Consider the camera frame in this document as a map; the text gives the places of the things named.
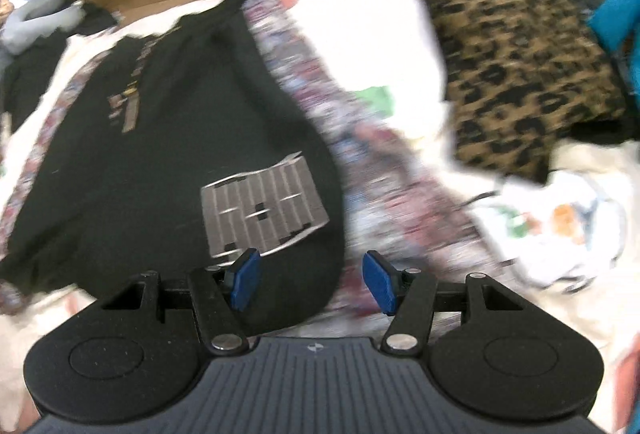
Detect black shorts with bear print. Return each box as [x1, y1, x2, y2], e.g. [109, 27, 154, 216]
[1, 0, 496, 336]

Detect cream bear print blanket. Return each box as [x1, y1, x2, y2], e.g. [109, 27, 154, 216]
[0, 0, 640, 430]

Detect leopard print cushion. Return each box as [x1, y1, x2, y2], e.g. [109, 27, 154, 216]
[425, 0, 638, 183]

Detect black garment pile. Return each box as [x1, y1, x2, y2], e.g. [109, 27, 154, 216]
[1, 3, 117, 134]

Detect grey neck pillow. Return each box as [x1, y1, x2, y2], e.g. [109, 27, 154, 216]
[1, 0, 85, 55]

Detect teal patterned cloth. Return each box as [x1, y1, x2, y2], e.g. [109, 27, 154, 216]
[588, 0, 640, 99]

